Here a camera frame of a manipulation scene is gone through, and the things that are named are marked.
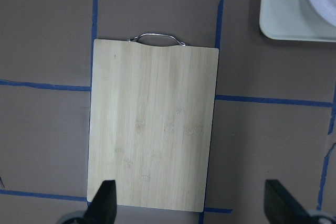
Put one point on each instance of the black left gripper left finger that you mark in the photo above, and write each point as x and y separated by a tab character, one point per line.
103	208

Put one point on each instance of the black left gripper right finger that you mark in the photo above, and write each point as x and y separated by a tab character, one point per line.
281	207

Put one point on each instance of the cream bear tray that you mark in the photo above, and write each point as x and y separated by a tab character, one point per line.
293	20

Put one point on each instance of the wooden cutting board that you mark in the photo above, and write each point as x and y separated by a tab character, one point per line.
150	123

